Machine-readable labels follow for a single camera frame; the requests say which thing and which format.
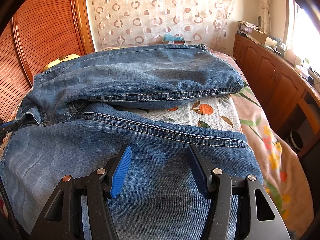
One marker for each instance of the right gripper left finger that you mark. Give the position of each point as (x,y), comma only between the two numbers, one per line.
(61,217)

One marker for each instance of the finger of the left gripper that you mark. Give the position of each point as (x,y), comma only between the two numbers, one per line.
(7,127)

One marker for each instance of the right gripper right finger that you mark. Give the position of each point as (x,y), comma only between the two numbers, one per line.
(257,215)

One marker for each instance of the blue denim jeans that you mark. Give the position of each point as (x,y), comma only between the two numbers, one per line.
(79,114)

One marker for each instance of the floral pink blanket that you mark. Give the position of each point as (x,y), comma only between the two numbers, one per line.
(284,178)

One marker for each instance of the yellow Pikachu plush toy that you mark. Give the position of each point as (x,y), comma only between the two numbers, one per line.
(61,59)

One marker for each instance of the orange print bed sheet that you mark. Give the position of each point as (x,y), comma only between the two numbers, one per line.
(195,114)

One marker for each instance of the wooden slatted wardrobe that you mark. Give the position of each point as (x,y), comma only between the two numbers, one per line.
(40,32)

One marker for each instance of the long wooden sideboard cabinet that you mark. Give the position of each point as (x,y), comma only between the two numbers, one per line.
(287,99)

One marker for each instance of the circle pattern sheer curtain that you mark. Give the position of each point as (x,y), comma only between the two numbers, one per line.
(125,23)

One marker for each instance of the cardboard box on cabinet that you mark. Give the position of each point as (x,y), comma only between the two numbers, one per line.
(263,38)

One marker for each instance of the box with teal cloth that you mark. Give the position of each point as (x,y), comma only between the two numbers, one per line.
(169,39)

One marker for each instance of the stack of books papers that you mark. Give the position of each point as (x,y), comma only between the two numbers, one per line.
(246,28)

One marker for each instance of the beige window curtain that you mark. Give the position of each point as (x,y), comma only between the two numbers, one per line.
(265,16)

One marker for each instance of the window with wooden frame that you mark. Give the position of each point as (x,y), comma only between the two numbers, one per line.
(302,35)

